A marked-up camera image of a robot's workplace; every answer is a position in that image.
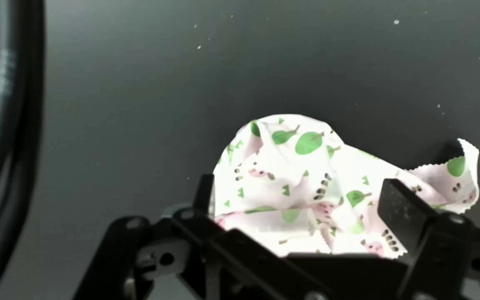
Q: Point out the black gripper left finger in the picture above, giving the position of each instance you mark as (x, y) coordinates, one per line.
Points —
(203, 195)

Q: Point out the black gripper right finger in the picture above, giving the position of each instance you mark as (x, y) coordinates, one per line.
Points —
(408, 220)

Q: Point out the white patterned cloth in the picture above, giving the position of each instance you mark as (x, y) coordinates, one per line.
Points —
(295, 187)

